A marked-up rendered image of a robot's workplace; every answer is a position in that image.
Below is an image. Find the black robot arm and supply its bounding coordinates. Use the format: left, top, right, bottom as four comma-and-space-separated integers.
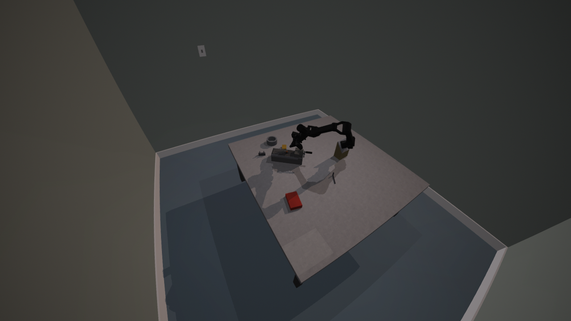
291, 121, 355, 149

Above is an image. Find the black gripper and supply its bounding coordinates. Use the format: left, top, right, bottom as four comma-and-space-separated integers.
290, 133, 306, 150

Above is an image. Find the red block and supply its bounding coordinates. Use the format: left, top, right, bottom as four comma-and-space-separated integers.
285, 192, 302, 210

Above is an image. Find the dark grey ring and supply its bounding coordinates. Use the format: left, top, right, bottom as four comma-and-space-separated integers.
266, 136, 277, 146

